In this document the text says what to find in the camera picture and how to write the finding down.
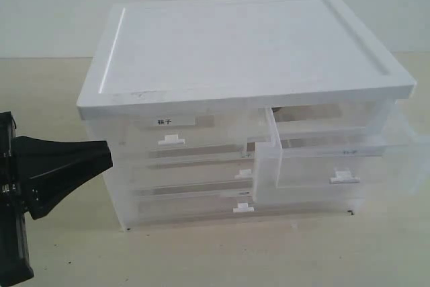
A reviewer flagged white translucent drawer cabinet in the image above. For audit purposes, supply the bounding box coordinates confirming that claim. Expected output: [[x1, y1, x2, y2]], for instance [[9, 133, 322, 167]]
[[77, 0, 419, 231]]

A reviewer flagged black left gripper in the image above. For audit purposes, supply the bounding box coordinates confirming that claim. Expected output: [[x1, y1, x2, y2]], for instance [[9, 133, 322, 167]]
[[1, 112, 113, 280]]

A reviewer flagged small drawer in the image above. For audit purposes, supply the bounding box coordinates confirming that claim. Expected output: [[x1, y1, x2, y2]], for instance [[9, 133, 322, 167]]
[[253, 104, 417, 206], [121, 111, 259, 159]]

